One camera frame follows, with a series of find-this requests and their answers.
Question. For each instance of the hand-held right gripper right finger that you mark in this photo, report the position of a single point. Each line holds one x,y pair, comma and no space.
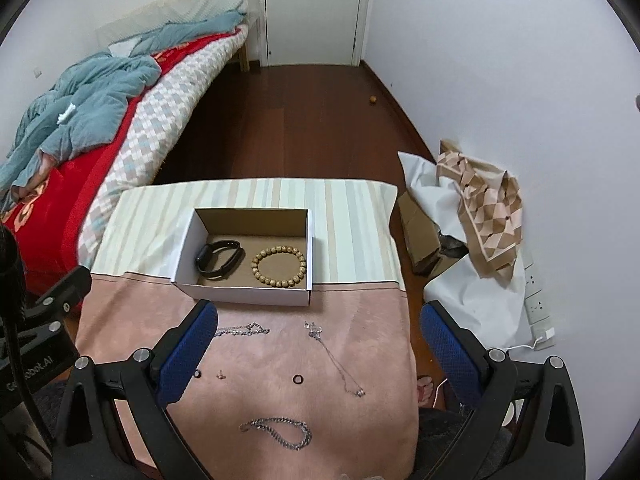
450,347

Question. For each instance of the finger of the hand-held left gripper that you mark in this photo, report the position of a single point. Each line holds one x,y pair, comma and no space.
60,300

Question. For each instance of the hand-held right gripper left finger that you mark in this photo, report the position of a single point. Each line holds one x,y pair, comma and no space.
186,347

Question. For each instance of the white cardboard box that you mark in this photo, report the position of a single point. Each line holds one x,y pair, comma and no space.
250,292

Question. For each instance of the person's foot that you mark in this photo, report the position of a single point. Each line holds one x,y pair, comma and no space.
425,391

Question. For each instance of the white plastic bag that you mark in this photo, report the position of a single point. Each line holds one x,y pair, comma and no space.
475,300

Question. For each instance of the red patterned blanket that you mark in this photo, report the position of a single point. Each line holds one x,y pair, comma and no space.
55,210

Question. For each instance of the person's dark pants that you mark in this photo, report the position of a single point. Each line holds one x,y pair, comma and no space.
445,440

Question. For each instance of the white power strip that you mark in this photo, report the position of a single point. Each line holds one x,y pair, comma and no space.
537,305

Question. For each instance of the black smart band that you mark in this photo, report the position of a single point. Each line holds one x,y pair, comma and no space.
220,255

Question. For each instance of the pink striped tablecloth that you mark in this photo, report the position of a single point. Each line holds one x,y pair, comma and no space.
300,320

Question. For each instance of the brown cardboard box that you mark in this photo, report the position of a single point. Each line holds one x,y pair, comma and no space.
420,230

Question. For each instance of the beige patterned scarf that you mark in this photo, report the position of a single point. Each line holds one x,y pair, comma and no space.
490,210

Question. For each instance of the white tissue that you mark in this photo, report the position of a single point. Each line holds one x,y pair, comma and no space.
66,112

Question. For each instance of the blue blanket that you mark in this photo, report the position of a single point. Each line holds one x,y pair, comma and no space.
95,90

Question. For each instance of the checkered quilt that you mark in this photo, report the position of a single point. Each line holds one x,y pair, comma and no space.
165,105

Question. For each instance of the white bed cover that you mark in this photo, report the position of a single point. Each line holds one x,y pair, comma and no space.
190,5

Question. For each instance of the white door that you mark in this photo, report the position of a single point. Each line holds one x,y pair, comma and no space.
315,10

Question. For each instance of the wooden bed frame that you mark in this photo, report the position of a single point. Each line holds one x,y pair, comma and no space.
245,55

